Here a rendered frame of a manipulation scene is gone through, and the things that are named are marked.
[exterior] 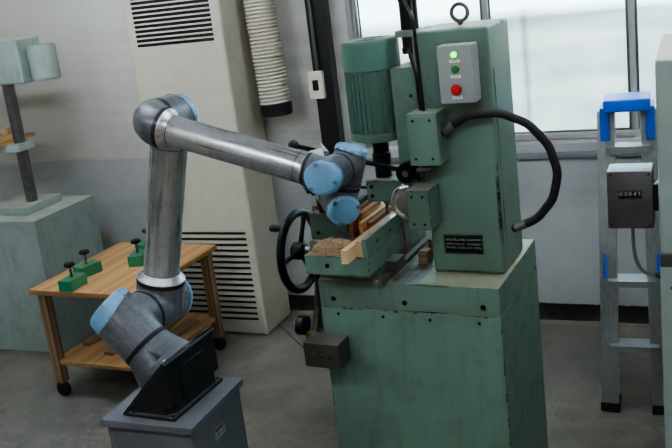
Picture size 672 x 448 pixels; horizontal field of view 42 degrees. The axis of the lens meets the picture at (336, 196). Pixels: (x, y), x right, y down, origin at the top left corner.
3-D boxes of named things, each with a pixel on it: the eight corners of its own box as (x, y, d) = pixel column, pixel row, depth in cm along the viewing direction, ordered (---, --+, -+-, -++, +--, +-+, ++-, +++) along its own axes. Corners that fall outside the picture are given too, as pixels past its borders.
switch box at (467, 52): (447, 100, 248) (442, 43, 244) (481, 98, 243) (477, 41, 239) (440, 104, 242) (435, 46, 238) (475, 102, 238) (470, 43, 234)
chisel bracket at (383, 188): (376, 200, 283) (373, 174, 281) (417, 200, 277) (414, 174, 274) (367, 206, 276) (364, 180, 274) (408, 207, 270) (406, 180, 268)
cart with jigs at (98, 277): (138, 338, 452) (115, 220, 436) (232, 346, 428) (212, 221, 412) (51, 399, 395) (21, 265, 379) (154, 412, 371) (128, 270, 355)
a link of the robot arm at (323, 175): (115, 100, 239) (340, 163, 217) (141, 94, 250) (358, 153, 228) (111, 140, 243) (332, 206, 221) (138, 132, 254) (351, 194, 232)
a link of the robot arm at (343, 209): (365, 196, 236) (358, 230, 239) (353, 180, 247) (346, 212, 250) (332, 193, 233) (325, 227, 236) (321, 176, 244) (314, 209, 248)
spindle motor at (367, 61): (365, 133, 284) (354, 37, 276) (416, 131, 276) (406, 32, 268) (342, 145, 269) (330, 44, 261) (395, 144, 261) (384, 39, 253)
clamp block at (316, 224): (330, 226, 300) (327, 201, 298) (366, 227, 294) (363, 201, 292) (311, 240, 287) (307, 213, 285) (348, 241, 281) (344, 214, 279)
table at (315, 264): (358, 215, 320) (356, 199, 319) (437, 216, 307) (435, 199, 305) (278, 273, 268) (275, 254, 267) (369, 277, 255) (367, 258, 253)
